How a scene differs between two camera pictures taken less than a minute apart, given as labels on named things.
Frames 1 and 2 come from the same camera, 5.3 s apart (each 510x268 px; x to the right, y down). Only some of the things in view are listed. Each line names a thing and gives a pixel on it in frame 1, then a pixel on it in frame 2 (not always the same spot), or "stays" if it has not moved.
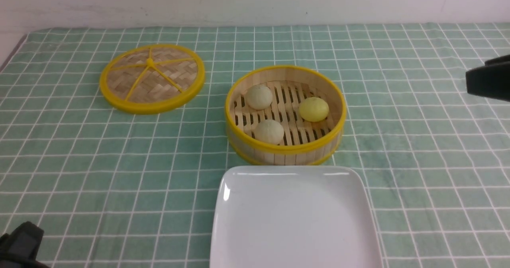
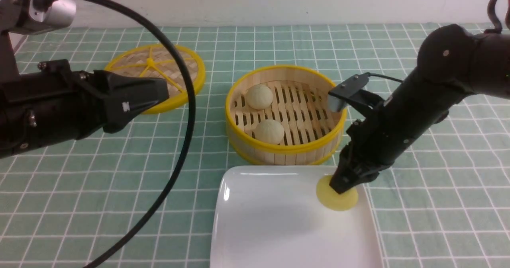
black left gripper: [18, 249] → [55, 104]
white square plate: [265, 216] stays
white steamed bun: [269, 130] stays
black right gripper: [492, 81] → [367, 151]
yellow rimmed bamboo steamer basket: [304, 143] stays
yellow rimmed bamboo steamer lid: [151, 78] stays
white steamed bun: [259, 96] stays
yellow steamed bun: [314, 109] → [331, 199]
